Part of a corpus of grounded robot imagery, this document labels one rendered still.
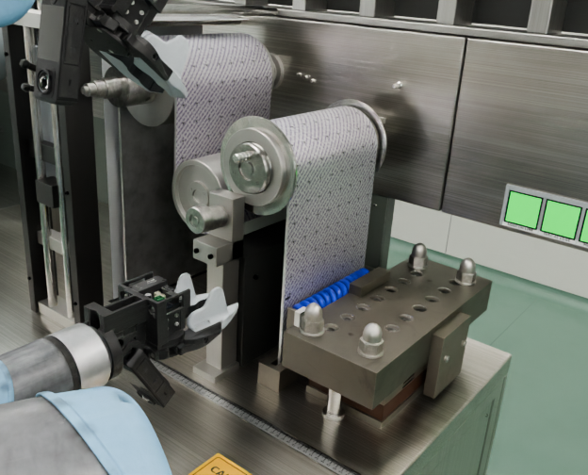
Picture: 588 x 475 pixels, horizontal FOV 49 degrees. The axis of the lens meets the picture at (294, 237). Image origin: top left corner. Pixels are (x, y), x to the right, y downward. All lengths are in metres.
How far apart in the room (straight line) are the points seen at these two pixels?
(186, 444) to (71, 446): 0.62
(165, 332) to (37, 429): 0.44
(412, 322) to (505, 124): 0.35
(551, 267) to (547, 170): 2.62
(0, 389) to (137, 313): 0.17
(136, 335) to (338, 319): 0.35
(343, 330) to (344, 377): 0.08
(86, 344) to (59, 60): 0.29
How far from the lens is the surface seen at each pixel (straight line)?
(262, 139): 0.93
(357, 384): 0.91
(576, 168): 1.08
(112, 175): 1.24
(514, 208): 1.11
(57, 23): 0.71
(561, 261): 3.67
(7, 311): 1.33
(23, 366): 0.69
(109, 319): 0.73
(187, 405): 1.02
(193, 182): 1.05
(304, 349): 0.94
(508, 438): 2.59
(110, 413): 0.35
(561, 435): 2.69
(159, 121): 1.10
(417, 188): 1.18
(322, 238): 1.03
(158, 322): 0.76
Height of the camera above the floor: 1.51
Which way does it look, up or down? 22 degrees down
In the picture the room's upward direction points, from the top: 4 degrees clockwise
